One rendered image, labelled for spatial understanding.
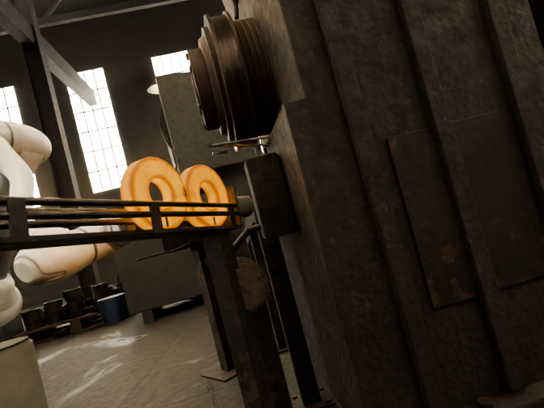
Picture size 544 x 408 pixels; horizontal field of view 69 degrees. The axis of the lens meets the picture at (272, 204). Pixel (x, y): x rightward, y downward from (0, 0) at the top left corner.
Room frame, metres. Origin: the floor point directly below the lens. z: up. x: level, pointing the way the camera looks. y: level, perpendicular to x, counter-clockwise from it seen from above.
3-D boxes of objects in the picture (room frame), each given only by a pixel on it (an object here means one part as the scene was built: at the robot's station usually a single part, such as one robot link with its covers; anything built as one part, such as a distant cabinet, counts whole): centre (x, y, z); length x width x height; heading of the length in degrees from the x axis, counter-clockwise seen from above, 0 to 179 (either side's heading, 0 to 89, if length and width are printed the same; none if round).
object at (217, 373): (1.85, 0.39, 0.36); 0.26 x 0.20 x 0.72; 42
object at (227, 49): (1.39, 0.04, 1.11); 0.47 x 0.06 x 0.47; 7
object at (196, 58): (1.38, 0.14, 1.11); 0.28 x 0.06 x 0.28; 7
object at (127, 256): (4.03, 1.06, 0.39); 1.03 x 0.83 x 0.79; 101
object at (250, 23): (1.40, -0.04, 1.11); 0.47 x 0.10 x 0.47; 7
